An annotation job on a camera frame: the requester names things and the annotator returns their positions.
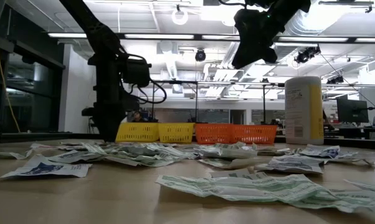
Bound orange plastic basket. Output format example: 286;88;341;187
232;124;278;145
194;123;235;145

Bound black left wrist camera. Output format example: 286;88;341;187
122;58;153;88

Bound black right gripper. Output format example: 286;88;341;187
231;8;285;70

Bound black ceiling camera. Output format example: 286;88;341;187
194;49;207;63

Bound person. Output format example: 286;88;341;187
131;111;147;123

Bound white alcohol pad packet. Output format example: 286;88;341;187
255;163;325;174
270;154;328;165
0;154;92;180
45;150;104;164

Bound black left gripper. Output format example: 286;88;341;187
81;53;140;142

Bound computer monitor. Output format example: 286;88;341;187
336;98;369;124

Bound yellow plastic basket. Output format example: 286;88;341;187
115;122;160;143
158;122;196;144

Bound white antiseptic towelette packet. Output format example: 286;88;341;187
299;144;359;159

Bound LED light bar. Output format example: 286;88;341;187
47;32;375;44

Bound black track spotlights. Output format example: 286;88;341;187
294;45;322;65
326;75;345;85

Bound white ring lamp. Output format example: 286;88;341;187
171;7;189;26

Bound white yellow wipes canister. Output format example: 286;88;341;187
283;76;325;146

